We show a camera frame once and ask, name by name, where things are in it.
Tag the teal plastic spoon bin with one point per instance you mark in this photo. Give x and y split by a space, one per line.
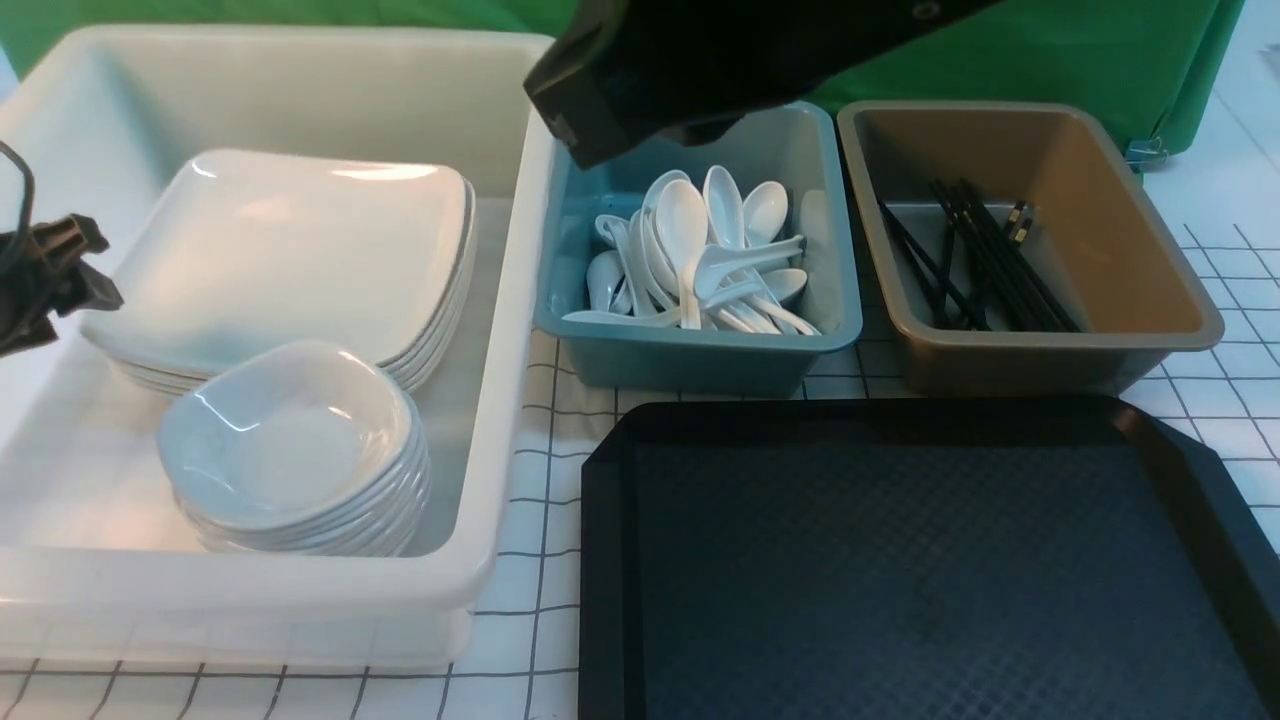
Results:
796 146

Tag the pile of black chopsticks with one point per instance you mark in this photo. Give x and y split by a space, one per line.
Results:
981 264

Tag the brown plastic chopstick bin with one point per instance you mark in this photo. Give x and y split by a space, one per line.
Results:
1098 241

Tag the white bowl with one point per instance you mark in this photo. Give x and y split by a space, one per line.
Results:
284 437

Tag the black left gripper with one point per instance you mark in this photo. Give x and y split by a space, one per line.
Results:
50 276

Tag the lower stacked white plates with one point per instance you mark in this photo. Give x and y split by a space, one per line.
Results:
440 320

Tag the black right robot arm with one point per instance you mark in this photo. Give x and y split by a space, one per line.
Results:
627 71

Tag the large white rice plate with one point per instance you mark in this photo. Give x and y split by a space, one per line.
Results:
290 250

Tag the lower stacked white bowls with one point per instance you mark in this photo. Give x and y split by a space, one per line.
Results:
381 526

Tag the black serving tray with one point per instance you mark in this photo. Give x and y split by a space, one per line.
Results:
920 558

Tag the pile of white spoons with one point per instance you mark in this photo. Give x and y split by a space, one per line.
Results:
698 258

